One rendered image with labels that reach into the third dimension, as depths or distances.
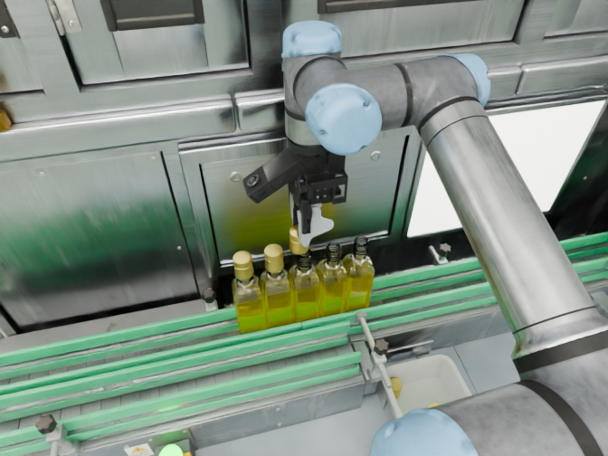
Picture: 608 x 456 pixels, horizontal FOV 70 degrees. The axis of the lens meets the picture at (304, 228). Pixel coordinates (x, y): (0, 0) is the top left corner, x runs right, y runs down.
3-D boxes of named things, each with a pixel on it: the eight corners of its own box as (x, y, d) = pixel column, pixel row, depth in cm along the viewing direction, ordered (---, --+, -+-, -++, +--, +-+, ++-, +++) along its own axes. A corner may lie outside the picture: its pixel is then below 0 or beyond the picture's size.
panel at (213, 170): (545, 206, 117) (605, 87, 93) (552, 213, 115) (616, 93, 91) (206, 269, 101) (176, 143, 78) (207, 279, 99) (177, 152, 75)
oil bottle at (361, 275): (358, 306, 106) (367, 244, 91) (366, 326, 102) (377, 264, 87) (336, 311, 105) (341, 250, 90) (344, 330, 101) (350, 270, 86)
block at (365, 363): (364, 355, 103) (366, 338, 99) (378, 392, 97) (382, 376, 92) (349, 358, 103) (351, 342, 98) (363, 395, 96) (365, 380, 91)
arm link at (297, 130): (292, 125, 58) (278, 98, 64) (292, 154, 62) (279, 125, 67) (345, 118, 60) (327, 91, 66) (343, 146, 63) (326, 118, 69)
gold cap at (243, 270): (255, 267, 83) (253, 251, 80) (251, 280, 81) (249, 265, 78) (237, 264, 84) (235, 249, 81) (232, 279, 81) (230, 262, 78)
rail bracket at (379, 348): (363, 332, 100) (369, 299, 91) (392, 401, 88) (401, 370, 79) (351, 335, 99) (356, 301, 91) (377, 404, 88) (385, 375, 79)
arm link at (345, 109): (419, 86, 46) (378, 46, 53) (316, 102, 44) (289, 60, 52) (409, 149, 51) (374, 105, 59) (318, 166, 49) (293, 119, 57)
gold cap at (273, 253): (262, 261, 84) (261, 246, 81) (280, 257, 85) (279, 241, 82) (268, 275, 82) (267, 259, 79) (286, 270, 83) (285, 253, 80)
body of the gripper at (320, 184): (346, 206, 71) (351, 143, 63) (295, 216, 70) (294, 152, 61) (331, 179, 77) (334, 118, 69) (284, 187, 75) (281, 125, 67)
